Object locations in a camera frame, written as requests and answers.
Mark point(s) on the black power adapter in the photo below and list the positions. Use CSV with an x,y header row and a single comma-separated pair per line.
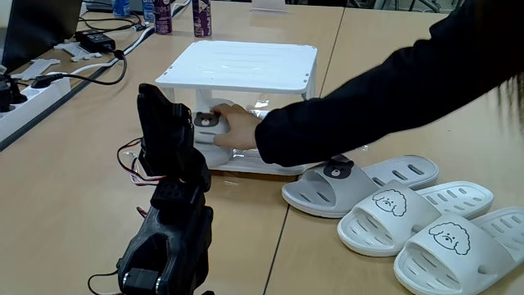
x,y
96,41

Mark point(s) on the person's hand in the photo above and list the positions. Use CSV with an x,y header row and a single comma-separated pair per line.
x,y
241,127

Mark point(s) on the white slipper with dog print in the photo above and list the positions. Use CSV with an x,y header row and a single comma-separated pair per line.
x,y
446,262
389,221

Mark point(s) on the white two-shelf shoe rack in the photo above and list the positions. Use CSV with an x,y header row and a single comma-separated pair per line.
x,y
241,65

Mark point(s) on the person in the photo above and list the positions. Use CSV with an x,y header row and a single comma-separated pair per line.
x,y
513,94

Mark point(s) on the purple drink can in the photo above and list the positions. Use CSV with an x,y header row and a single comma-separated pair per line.
x,y
201,20
163,18

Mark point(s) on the white flat plastic part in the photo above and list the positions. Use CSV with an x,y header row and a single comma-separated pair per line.
x,y
37,67
75,50

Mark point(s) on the white power strip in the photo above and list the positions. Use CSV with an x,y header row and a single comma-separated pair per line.
x,y
28,108

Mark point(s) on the black laptop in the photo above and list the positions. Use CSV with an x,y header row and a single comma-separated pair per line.
x,y
41,28

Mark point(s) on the white card stand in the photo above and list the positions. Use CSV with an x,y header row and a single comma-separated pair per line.
x,y
269,5

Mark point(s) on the black plug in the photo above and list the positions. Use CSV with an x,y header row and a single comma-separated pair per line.
x,y
10,96

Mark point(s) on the clear tape strip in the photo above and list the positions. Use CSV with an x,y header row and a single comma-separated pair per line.
x,y
363,147

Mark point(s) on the blue drink can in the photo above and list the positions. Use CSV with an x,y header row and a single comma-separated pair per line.
x,y
121,8
148,10

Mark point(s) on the grey slipper with bear badge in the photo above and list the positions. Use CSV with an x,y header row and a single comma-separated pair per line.
x,y
340,192
204,133

